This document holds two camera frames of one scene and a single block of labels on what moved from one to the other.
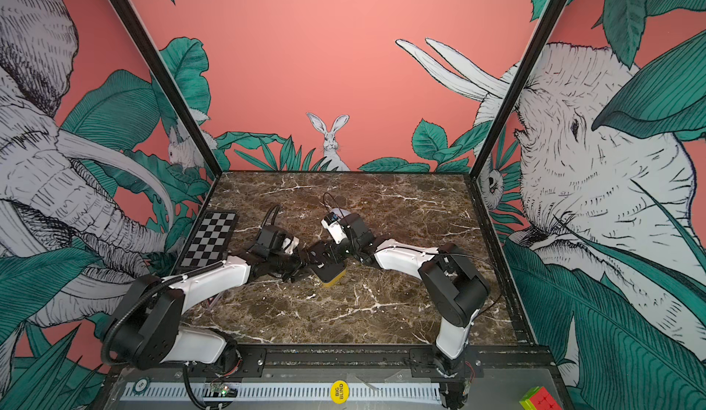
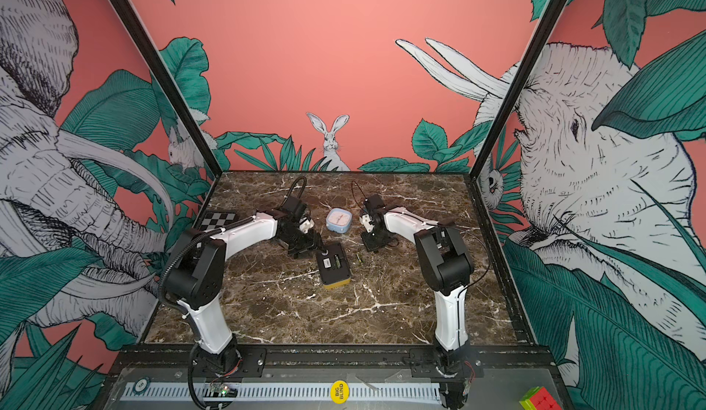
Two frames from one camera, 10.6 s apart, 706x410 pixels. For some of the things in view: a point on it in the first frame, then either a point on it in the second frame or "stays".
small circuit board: (221, 390) stays
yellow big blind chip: (339, 392) stays
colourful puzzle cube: (538, 398) stays
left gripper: (289, 276) → (315, 243)
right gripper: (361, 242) → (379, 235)
